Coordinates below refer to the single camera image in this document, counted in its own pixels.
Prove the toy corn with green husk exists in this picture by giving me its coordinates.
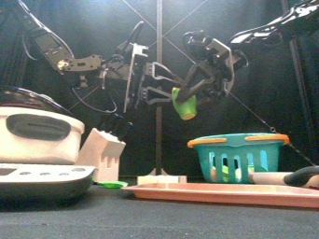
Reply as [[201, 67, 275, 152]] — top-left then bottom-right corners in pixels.
[[171, 87, 197, 121]]

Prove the white toy knife block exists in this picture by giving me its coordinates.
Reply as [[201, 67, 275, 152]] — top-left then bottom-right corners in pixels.
[[75, 128, 127, 183]]

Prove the green toy food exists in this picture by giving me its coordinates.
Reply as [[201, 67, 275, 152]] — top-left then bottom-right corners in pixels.
[[219, 164, 232, 183]]

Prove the small white box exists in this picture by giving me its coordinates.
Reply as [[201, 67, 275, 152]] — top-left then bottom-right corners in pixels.
[[136, 175, 188, 185]]

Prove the black pot lid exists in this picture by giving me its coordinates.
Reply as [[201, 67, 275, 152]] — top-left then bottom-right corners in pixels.
[[0, 86, 75, 117]]

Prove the flat green toy piece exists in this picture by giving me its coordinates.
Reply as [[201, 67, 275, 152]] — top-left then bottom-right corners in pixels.
[[93, 180, 129, 190]]

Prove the pink plastic tray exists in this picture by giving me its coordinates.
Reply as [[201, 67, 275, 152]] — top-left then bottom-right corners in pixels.
[[121, 182, 319, 209]]

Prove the white toy cooker base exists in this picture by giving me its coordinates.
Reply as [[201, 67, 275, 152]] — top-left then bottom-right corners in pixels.
[[0, 162, 97, 201]]

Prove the black handled toy knife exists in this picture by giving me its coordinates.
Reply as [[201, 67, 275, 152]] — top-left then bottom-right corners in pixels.
[[105, 114, 124, 138], [116, 120, 135, 143], [97, 112, 115, 134]]

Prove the metal frame pole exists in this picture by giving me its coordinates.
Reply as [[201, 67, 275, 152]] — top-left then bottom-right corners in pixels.
[[148, 0, 169, 177]]

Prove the thin diagonal brace wire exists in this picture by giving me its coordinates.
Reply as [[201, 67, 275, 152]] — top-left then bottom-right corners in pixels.
[[121, 0, 318, 166], [67, 0, 209, 111]]

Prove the teal basket with orange handles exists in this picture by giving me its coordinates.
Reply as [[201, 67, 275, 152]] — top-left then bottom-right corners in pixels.
[[185, 133, 291, 185]]

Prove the white toy pan black handle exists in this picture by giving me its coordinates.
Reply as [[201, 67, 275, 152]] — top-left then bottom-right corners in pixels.
[[249, 165, 319, 189]]

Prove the white pot with grey handle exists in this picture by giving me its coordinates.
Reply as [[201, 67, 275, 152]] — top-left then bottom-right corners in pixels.
[[0, 106, 85, 166]]

